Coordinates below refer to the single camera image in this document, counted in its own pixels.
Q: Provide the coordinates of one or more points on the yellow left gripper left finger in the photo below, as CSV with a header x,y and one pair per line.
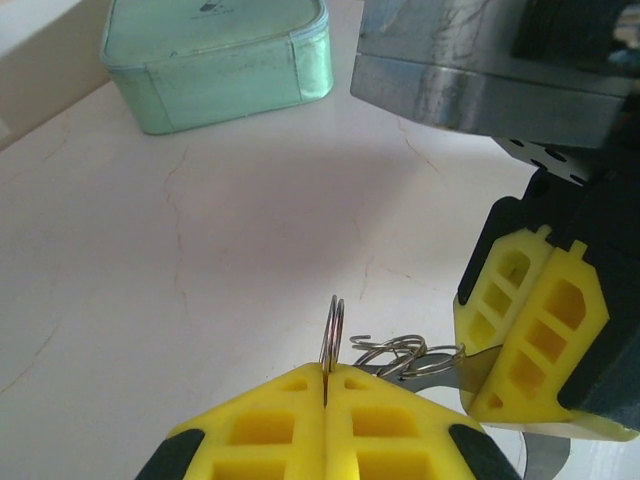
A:
x,y
260,435

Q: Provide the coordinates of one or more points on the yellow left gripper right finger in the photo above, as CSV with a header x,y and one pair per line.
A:
x,y
400,440

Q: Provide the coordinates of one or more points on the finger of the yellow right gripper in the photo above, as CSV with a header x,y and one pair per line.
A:
x,y
482,315
530,370

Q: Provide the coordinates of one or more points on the mint green medicine bag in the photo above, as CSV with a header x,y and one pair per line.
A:
x,y
210,65

